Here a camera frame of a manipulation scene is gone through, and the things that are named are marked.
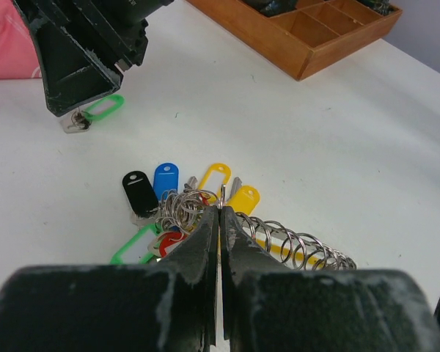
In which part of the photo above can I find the crumpled pink plastic bag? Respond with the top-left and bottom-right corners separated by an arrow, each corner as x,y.
0,1 -> 42,80

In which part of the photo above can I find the black coiled item left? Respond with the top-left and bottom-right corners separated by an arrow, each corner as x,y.
243,0 -> 299,18

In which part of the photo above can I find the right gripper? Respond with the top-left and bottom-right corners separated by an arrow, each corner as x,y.
13,1 -> 171,117

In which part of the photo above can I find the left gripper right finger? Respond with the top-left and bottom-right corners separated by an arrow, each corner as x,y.
219,207 -> 440,351

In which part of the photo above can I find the wooden compartment tray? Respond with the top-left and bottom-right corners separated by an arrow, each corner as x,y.
191,0 -> 403,81

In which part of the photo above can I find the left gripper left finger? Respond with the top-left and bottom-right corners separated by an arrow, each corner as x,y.
0,208 -> 219,351

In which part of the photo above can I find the key with green tag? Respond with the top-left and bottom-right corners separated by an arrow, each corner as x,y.
59,94 -> 125,134

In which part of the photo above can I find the key organiser ring with keys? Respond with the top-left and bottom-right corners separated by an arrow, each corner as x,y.
109,163 -> 359,272

